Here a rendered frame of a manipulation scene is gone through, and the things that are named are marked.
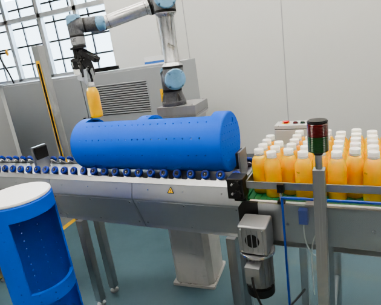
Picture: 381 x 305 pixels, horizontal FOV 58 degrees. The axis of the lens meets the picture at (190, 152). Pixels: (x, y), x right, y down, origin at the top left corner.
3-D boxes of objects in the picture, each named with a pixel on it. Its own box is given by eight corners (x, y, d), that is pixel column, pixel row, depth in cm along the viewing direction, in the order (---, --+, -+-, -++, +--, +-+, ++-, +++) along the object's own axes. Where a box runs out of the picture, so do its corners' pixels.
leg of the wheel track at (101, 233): (113, 287, 247) (95, 206, 229) (120, 288, 244) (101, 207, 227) (109, 292, 242) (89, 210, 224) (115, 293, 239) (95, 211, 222)
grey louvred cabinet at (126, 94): (63, 186, 477) (35, 80, 437) (211, 187, 399) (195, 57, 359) (33, 203, 428) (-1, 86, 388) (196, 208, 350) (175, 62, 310)
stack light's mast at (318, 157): (309, 164, 116) (308, 118, 111) (330, 165, 113) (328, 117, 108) (307, 171, 110) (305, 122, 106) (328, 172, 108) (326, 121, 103)
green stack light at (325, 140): (309, 147, 114) (308, 133, 113) (329, 147, 111) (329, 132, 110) (306, 153, 109) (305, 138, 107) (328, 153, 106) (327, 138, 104)
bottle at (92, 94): (101, 117, 189) (94, 85, 184) (89, 118, 190) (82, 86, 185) (104, 114, 195) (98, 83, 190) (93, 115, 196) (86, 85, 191)
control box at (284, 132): (279, 139, 186) (277, 120, 183) (319, 138, 177) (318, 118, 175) (275, 144, 178) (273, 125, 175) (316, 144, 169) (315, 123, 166)
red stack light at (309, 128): (308, 132, 113) (308, 121, 112) (329, 132, 110) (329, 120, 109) (305, 138, 107) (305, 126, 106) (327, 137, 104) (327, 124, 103)
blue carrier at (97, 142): (107, 162, 216) (101, 116, 211) (242, 164, 176) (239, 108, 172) (73, 173, 191) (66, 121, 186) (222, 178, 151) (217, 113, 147)
